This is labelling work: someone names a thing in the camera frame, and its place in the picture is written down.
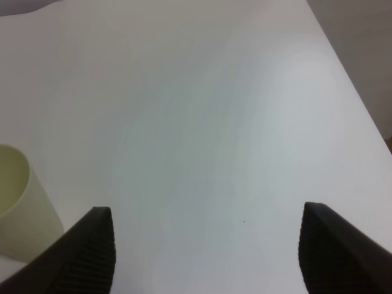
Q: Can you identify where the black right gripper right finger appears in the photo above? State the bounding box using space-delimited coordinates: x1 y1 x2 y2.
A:
298 202 391 293

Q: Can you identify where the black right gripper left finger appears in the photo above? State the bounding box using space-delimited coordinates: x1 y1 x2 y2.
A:
1 207 116 293

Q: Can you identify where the pale green plastic cup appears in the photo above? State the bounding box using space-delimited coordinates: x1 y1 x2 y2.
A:
1 145 64 263

